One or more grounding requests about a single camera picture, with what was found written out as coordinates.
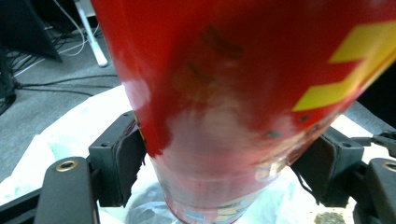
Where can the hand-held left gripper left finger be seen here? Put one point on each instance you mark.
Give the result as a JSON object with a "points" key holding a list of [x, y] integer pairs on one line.
{"points": [[116, 161]]}

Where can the red chip can yellow lid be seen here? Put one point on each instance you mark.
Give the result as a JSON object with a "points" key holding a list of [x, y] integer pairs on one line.
{"points": [[224, 93]]}

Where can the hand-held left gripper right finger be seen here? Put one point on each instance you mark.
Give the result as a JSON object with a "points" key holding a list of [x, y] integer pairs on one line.
{"points": [[334, 168]]}

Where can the white desk frame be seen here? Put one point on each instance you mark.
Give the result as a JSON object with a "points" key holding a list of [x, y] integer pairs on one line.
{"points": [[93, 40]]}

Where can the brown wet scraps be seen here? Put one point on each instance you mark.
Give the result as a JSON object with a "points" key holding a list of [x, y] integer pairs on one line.
{"points": [[331, 218]]}

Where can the black cabinet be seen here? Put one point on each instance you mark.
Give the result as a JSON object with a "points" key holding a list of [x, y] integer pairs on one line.
{"points": [[28, 28]]}

